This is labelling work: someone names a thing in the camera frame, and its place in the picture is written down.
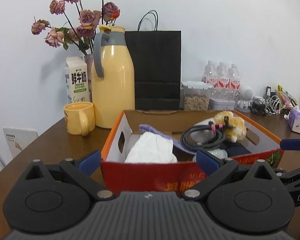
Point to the red orange cardboard box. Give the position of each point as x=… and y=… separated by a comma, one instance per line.
x=119, y=176

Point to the water bottle right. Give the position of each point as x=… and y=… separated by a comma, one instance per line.
x=235, y=81

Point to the colourful snack packet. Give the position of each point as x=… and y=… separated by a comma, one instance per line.
x=288, y=101

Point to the dried pink rose bouquet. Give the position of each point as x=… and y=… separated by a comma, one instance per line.
x=81, y=24

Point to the white wall calendar board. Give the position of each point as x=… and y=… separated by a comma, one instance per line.
x=18, y=139

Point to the purple cloth pouch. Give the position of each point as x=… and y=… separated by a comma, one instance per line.
x=176, y=143

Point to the yellow mug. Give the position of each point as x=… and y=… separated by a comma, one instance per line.
x=79, y=118

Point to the water bottle middle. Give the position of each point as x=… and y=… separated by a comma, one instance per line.
x=223, y=81

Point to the white tissue wad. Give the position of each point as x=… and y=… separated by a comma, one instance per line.
x=151, y=148

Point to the navy zipper case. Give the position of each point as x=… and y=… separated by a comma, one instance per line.
x=234, y=149

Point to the glass flower vase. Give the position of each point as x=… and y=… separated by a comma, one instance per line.
x=89, y=61

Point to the white tin box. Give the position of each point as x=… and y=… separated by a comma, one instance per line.
x=221, y=105

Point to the water bottle left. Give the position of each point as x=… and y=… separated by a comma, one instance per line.
x=210, y=74

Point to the clear snack container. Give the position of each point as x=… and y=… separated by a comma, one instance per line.
x=196, y=95

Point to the small white robot toy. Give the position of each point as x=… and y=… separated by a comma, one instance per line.
x=244, y=97

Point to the black paper bag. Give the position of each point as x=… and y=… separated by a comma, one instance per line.
x=156, y=56

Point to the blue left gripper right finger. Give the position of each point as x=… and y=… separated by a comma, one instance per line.
x=207, y=162

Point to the water bottle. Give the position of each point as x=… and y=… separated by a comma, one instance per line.
x=210, y=74
x=235, y=81
x=223, y=81

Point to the yellow thermos jug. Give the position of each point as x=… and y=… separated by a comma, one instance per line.
x=112, y=76

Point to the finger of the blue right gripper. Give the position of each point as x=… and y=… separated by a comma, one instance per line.
x=290, y=144

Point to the clear jar with label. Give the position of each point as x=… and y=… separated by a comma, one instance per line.
x=215, y=153

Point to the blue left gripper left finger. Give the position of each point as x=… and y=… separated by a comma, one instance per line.
x=89, y=163

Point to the white milk carton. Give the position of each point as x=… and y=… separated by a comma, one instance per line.
x=76, y=80

